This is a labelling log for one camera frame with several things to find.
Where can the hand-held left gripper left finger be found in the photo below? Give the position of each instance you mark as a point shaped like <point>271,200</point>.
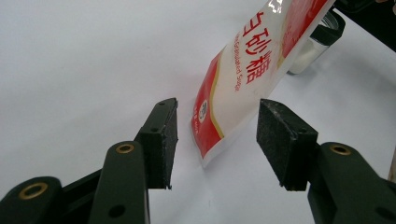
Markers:
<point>157,149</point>

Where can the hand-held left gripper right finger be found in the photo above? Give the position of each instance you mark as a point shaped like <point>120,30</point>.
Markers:
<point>286,146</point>

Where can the red and white sugar pouch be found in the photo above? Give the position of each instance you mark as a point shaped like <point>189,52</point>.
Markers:
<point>236,102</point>

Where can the wooden table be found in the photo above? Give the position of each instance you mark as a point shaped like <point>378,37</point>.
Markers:
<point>393,168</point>

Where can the white paper sheet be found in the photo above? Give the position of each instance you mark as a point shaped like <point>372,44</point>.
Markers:
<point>62,62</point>

